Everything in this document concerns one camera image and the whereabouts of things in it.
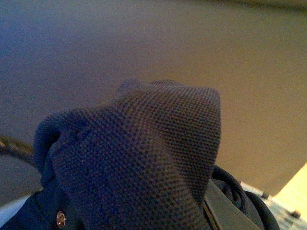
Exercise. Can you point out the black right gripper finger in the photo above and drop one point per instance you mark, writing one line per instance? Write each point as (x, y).
(221, 213)

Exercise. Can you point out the dark navy knit garment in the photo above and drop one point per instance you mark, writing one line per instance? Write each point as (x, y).
(141, 162)

